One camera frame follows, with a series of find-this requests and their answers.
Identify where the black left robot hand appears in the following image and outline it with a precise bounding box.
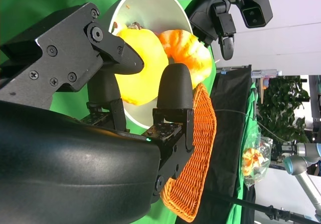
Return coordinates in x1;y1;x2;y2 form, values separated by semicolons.
189;0;238;61

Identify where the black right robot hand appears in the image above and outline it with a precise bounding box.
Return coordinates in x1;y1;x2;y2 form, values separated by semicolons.
0;2;195;224

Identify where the orange striped toy pumpkin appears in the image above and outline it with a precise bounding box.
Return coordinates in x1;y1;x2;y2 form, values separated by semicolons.
158;29;213;89

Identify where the pale grey bowl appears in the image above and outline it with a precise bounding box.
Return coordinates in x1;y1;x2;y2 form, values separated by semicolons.
107;0;194;130

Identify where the brown chocolate toy cake slice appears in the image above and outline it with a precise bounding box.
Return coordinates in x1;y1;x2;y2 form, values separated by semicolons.
127;22;145;31

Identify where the yellow donut bread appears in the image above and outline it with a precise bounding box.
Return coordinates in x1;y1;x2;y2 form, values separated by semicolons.
114;28;170;106

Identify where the orange wicker basket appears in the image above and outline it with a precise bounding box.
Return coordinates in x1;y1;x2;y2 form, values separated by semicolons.
159;82;218;222

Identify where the clear plastic water bottle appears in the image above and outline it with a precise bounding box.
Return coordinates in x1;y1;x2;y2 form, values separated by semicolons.
252;69;283;78

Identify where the green cloth with cartoon print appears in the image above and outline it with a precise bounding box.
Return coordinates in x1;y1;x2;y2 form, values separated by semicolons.
234;82;260;224

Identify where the green leafy plant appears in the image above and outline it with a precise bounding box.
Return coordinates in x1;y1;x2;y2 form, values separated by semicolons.
257;75;311;144

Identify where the black backdrop cloth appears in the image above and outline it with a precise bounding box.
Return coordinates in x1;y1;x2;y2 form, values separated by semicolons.
195;64;253;224

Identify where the plastic bag of toy food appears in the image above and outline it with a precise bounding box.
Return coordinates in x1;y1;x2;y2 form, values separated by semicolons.
241;125;274;189

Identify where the green tablecloth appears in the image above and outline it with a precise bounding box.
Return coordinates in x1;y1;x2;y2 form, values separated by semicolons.
0;0;220;224

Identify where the black stand pole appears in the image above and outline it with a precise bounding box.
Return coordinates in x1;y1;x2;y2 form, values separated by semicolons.
208;192;321;224

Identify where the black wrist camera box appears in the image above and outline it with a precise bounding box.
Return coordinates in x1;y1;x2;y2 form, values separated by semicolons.
234;0;274;29

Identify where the thin cable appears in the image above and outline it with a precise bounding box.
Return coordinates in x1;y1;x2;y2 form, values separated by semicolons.
215;109;289;144

